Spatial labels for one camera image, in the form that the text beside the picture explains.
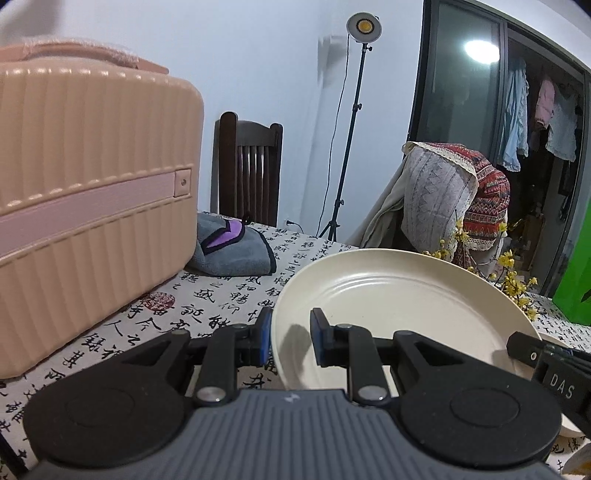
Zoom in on cream plate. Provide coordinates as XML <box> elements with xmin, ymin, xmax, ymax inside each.
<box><xmin>538</xmin><ymin>335</ymin><xmax>591</xmax><ymax>437</ymax></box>
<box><xmin>272</xmin><ymin>249</ymin><xmax>543</xmax><ymax>393</ymax></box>

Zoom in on grey and purple cloth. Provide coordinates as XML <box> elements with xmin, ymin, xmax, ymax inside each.
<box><xmin>187</xmin><ymin>212</ymin><xmax>277</xmax><ymax>277</ymax></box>

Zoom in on peach ribbed suitcase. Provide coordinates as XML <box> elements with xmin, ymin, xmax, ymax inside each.
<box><xmin>0</xmin><ymin>41</ymin><xmax>206</xmax><ymax>379</ymax></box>

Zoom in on hanging pink garment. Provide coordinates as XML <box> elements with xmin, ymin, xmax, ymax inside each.
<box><xmin>533</xmin><ymin>76</ymin><xmax>557</xmax><ymax>132</ymax></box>

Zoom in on calligraphy printed tablecloth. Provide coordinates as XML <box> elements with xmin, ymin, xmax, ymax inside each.
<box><xmin>0</xmin><ymin>222</ymin><xmax>591</xmax><ymax>480</ymax></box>

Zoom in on yellow blossom branches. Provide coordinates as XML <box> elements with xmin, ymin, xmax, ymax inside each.
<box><xmin>422</xmin><ymin>210</ymin><xmax>539</xmax><ymax>321</ymax></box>

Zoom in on hanging light blue garment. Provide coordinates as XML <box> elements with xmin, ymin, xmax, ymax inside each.
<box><xmin>496</xmin><ymin>58</ymin><xmax>529</xmax><ymax>172</ymax></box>

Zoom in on green paper bag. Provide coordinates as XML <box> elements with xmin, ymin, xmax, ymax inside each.
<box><xmin>551</xmin><ymin>231</ymin><xmax>591</xmax><ymax>326</ymax></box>

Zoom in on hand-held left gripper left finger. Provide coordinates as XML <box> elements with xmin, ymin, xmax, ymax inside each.
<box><xmin>115</xmin><ymin>306</ymin><xmax>274</xmax><ymax>408</ymax></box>

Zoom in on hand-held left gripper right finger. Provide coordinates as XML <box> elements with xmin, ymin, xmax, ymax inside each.
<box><xmin>310</xmin><ymin>308</ymin><xmax>472</xmax><ymax>408</ymax></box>

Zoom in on dark wooden chair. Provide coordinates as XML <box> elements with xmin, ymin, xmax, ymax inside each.
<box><xmin>211</xmin><ymin>112</ymin><xmax>284</xmax><ymax>228</ymax></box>

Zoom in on hanging white garment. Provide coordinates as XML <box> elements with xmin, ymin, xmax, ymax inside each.
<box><xmin>545</xmin><ymin>90</ymin><xmax>580</xmax><ymax>162</ymax></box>

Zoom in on red patterned woven blanket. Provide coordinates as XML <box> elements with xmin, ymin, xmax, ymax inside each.
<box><xmin>427</xmin><ymin>143</ymin><xmax>511</xmax><ymax>271</ymax></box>

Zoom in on chair draped with patterned clothes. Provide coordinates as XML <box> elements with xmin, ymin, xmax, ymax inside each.
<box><xmin>359</xmin><ymin>159</ymin><xmax>416</xmax><ymax>252</ymax></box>

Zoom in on thin black light cable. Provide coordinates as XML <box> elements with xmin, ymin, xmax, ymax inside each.
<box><xmin>316</xmin><ymin>34</ymin><xmax>350</xmax><ymax>236</ymax></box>

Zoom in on studio light on stand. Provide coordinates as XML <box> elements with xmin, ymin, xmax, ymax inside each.
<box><xmin>316</xmin><ymin>13</ymin><xmax>382</xmax><ymax>241</ymax></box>

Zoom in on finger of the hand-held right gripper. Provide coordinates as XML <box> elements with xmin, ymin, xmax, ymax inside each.
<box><xmin>506</xmin><ymin>332</ymin><xmax>555</xmax><ymax>370</ymax></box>

